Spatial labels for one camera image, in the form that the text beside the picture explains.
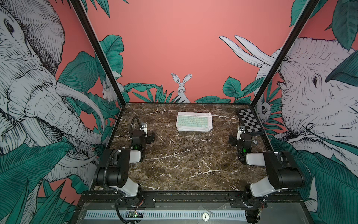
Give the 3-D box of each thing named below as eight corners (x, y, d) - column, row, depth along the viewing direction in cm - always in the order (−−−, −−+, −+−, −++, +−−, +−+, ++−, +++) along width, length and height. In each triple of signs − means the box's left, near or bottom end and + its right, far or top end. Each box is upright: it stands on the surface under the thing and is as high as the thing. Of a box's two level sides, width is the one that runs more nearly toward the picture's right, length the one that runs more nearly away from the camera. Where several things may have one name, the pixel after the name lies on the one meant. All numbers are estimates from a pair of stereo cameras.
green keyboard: (176, 132, 105) (176, 127, 100) (177, 116, 114) (176, 112, 110) (212, 132, 105) (213, 128, 101) (209, 116, 115) (211, 112, 110)
